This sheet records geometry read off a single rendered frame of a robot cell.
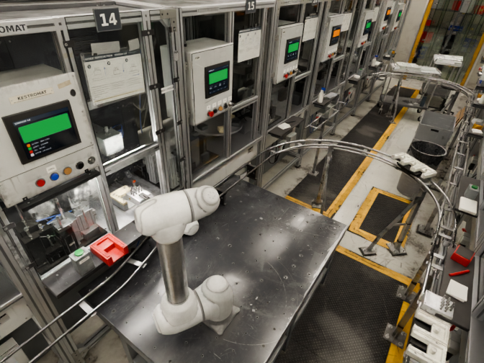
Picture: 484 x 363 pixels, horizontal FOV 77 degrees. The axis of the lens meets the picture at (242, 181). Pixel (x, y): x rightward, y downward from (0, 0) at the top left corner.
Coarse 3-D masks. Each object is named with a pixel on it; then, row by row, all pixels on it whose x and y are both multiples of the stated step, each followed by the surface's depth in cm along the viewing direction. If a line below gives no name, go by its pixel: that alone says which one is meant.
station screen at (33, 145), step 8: (48, 112) 120; (56, 112) 123; (64, 112) 125; (24, 120) 114; (32, 120) 117; (40, 120) 119; (16, 128) 113; (72, 128) 131; (48, 136) 124; (56, 136) 126; (64, 136) 129; (72, 136) 132; (24, 144) 117; (32, 144) 120; (40, 144) 122; (48, 144) 125; (56, 144) 128; (64, 144) 130; (32, 152) 121; (40, 152) 123
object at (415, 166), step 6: (396, 156) 276; (402, 156) 277; (408, 156) 275; (402, 162) 268; (408, 162) 268; (414, 162) 266; (420, 162) 267; (402, 168) 270; (408, 168) 267; (414, 168) 258; (420, 168) 259; (426, 168) 258; (408, 174) 265; (414, 174) 260; (420, 174) 261; (426, 174) 251; (432, 174) 253
